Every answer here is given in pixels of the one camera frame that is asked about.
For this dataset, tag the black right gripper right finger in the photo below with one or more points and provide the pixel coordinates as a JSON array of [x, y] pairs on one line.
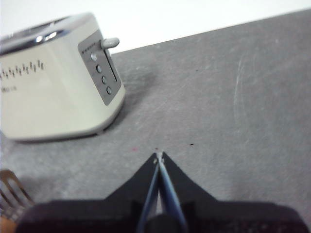
[[209, 213]]

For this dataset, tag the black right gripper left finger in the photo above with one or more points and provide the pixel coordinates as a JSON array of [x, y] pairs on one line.
[[116, 208]]

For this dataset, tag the brown bread slice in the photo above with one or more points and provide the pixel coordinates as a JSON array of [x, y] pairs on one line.
[[6, 226]]

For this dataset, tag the metal toast rack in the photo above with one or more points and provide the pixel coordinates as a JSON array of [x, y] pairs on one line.
[[13, 189]]

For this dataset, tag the cream two-slot toaster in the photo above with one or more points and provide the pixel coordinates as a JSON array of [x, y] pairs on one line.
[[53, 97]]

